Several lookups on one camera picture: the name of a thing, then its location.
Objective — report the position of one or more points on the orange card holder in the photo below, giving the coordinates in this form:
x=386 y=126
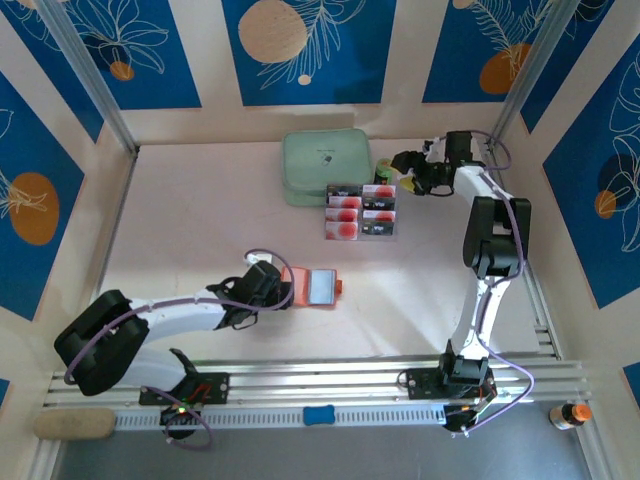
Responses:
x=301 y=285

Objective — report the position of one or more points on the black credit card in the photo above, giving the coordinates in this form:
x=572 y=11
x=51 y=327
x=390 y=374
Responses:
x=380 y=203
x=379 y=228
x=345 y=190

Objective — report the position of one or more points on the clear acrylic card stand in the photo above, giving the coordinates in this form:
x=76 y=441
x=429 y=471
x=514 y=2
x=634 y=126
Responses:
x=380 y=238

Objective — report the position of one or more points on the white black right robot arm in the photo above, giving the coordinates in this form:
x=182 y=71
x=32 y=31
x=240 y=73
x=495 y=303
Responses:
x=472 y=320

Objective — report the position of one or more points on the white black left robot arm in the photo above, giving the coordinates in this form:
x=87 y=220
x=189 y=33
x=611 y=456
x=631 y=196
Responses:
x=175 y=317

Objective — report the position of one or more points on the green capped bottle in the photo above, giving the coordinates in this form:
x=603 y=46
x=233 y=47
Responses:
x=384 y=167

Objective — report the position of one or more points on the mint green zip pouch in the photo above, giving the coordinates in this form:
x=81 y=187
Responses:
x=320 y=165

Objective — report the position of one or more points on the blue plastic clip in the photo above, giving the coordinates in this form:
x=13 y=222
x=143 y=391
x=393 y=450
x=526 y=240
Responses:
x=318 y=416

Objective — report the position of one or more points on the black control box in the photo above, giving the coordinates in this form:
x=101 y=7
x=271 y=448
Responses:
x=457 y=422
x=182 y=424

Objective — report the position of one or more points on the beige foam block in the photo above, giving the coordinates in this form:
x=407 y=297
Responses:
x=75 y=424

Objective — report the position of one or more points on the amber bottle orange cap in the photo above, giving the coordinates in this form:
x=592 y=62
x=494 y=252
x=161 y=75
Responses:
x=570 y=416

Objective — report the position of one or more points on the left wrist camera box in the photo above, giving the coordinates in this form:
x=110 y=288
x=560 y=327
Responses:
x=262 y=280

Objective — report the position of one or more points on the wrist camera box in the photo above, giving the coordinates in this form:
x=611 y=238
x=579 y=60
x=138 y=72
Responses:
x=459 y=145
x=262 y=280

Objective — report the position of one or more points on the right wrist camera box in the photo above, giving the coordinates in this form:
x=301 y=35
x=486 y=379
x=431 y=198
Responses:
x=459 y=145

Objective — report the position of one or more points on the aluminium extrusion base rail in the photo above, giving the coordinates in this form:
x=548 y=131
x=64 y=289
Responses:
x=325 y=380

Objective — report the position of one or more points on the blue floral wall panel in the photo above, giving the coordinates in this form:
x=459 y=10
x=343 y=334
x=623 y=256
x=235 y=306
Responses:
x=165 y=60
x=62 y=75
x=450 y=60
x=30 y=140
x=557 y=75
x=350 y=60
x=590 y=210

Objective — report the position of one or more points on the aluminium frame post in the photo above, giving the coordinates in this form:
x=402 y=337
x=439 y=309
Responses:
x=93 y=80
x=528 y=75

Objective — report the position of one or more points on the aluminium side rail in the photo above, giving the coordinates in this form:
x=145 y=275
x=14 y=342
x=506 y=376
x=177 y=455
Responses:
x=542 y=332

